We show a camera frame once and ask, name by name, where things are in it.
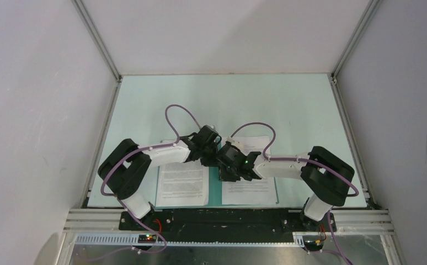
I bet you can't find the teal file folder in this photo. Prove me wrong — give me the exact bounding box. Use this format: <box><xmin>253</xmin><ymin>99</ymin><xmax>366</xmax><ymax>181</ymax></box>
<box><xmin>154</xmin><ymin>161</ymin><xmax>280</xmax><ymax>209</ymax></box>

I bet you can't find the printed paper sheet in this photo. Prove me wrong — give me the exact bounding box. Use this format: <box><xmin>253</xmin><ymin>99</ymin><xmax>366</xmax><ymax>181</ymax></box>
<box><xmin>221</xmin><ymin>136</ymin><xmax>278</xmax><ymax>207</ymax></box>
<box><xmin>155</xmin><ymin>160</ymin><xmax>209</xmax><ymax>208</ymax></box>

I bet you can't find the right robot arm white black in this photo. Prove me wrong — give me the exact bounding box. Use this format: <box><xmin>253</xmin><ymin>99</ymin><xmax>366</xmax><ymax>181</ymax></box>
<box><xmin>215</xmin><ymin>141</ymin><xmax>359</xmax><ymax>231</ymax></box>

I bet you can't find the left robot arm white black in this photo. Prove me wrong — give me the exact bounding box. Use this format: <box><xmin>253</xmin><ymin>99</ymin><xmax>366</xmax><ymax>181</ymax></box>
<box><xmin>97</xmin><ymin>125</ymin><xmax>221</xmax><ymax>230</ymax></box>

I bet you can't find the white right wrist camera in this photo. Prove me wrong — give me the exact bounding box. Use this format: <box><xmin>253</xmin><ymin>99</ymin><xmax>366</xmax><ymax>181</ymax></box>
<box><xmin>226</xmin><ymin>137</ymin><xmax>244</xmax><ymax>152</ymax></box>

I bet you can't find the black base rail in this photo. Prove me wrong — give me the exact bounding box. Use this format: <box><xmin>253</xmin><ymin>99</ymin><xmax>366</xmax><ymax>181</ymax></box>
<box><xmin>119</xmin><ymin>208</ymin><xmax>337</xmax><ymax>243</ymax></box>

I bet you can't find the white slotted cable duct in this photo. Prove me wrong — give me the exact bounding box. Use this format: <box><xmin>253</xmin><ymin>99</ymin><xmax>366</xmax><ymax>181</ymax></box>
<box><xmin>75</xmin><ymin>233</ymin><xmax>304</xmax><ymax>247</ymax></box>

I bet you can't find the aluminium frame post left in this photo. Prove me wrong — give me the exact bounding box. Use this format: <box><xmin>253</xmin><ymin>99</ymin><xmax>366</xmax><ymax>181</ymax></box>
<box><xmin>72</xmin><ymin>0</ymin><xmax>122</xmax><ymax>82</ymax></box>

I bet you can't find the aluminium frame post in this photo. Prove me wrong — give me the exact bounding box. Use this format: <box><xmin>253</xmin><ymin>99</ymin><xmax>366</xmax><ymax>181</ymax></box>
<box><xmin>331</xmin><ymin>0</ymin><xmax>383</xmax><ymax>84</ymax></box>
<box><xmin>72</xmin><ymin>0</ymin><xmax>122</xmax><ymax>82</ymax></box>

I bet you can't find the aluminium frame post right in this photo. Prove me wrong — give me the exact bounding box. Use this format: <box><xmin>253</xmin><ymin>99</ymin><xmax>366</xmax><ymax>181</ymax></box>
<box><xmin>331</xmin><ymin>0</ymin><xmax>383</xmax><ymax>84</ymax></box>

